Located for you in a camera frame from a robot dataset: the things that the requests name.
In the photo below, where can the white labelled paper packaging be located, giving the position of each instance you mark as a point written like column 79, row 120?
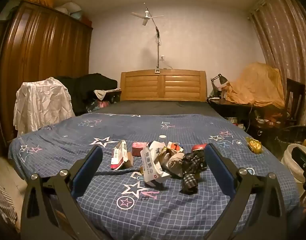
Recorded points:
column 150, row 166

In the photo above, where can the wooden headboard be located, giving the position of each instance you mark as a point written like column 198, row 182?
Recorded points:
column 140, row 85

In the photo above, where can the striped cloth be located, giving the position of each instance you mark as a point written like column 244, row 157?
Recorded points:
column 3, row 200

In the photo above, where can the red white snack packet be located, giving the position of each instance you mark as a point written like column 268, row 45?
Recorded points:
column 118, row 155

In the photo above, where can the beige crumpled cloth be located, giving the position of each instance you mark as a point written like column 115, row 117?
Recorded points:
column 173, row 162

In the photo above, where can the small white cloth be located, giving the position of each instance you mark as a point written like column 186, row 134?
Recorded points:
column 100, row 93

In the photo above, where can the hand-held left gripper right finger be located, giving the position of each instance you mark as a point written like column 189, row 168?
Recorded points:
column 219, row 170

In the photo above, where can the dark plaid cloth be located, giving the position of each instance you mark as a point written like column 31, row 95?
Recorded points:
column 190, row 172

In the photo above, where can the orange cover cloth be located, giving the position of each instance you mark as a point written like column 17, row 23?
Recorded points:
column 255, row 85

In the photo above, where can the black desk lamp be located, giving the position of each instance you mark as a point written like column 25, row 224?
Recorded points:
column 221, row 78

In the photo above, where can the dark wooden chair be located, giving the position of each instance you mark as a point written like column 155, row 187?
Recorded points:
column 295, row 90

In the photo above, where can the red bag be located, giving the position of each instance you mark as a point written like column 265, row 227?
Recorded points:
column 86, row 22

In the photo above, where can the white bag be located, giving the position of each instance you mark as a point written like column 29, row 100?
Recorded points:
column 66, row 8

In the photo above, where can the pink patterned bag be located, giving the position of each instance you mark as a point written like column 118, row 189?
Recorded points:
column 100, row 105

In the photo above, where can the small red white packet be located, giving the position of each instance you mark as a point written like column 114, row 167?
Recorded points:
column 176, row 147

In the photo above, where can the dark grey mattress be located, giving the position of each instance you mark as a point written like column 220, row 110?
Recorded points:
column 155, row 108

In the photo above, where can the black cloth pile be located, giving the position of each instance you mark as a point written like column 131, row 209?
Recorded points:
column 88, row 85

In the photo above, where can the red round container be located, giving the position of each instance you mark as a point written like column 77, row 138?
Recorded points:
column 199, row 147

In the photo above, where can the beige patterned curtain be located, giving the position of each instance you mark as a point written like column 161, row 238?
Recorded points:
column 285, row 42

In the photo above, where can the small red box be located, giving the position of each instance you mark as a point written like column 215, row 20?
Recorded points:
column 139, row 150

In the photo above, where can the blue star-print bedsheet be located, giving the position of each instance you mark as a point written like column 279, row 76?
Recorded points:
column 168, row 205

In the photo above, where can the white bowl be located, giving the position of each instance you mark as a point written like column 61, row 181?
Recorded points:
column 262, row 122

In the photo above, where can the dark wooden desk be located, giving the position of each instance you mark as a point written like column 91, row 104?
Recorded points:
column 230, row 105

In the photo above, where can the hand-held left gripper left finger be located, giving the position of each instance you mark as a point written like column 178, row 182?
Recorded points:
column 89, row 170

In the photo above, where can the white crumpled cloth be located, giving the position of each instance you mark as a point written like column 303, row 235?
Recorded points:
column 40, row 102

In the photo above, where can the pale blue bag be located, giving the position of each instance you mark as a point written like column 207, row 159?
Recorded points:
column 77, row 15

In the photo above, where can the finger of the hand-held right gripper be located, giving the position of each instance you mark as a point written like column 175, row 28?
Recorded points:
column 300, row 156

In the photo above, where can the white plastic bucket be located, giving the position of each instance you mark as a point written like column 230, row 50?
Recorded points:
column 289, row 163

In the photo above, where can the black floor fan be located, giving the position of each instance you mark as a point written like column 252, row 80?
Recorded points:
column 293, row 135

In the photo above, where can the brown wooden wardrobe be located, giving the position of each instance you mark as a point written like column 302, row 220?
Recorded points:
column 43, row 50

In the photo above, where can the gold foil packet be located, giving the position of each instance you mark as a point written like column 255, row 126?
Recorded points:
column 254, row 145

